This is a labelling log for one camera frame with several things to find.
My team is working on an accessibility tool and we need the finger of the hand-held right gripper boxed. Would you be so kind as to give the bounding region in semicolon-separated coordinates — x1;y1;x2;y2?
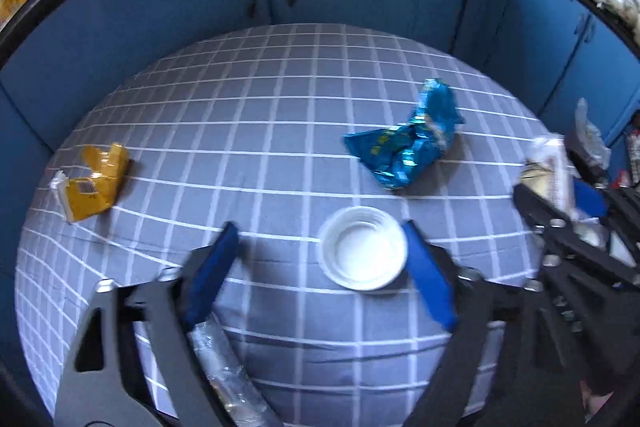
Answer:
575;182;640;268
514;183;640;290

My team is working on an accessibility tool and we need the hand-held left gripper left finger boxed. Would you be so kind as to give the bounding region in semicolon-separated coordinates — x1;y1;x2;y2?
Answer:
52;221;240;427

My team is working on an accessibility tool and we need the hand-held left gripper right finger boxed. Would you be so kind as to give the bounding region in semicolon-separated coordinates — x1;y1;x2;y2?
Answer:
402;221;587;427

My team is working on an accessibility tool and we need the white wrapper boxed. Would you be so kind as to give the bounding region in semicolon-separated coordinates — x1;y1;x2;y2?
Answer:
517;134;583;224

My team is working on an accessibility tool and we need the white plastic lid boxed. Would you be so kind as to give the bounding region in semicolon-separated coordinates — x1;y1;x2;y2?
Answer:
318;206;407;292

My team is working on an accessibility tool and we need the teal snack wrapper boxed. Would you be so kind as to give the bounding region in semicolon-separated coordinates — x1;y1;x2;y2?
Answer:
342;78;466;192

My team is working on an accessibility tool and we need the yellow snack packet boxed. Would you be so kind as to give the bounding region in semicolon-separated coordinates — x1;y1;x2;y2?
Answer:
50;143;131;224

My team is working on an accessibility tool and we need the person's right hand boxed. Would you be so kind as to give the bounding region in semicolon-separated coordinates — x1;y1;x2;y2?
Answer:
582;384;616;425

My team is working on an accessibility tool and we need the white bin bag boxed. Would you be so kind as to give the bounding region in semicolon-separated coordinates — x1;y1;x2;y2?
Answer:
574;98;612;172

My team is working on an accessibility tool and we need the crinkled clear plastic sheet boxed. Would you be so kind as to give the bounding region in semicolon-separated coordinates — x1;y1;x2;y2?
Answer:
187;311;283;427

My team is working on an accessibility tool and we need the checked blue-grey tablecloth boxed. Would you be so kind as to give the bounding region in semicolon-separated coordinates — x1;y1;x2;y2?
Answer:
14;23;556;427

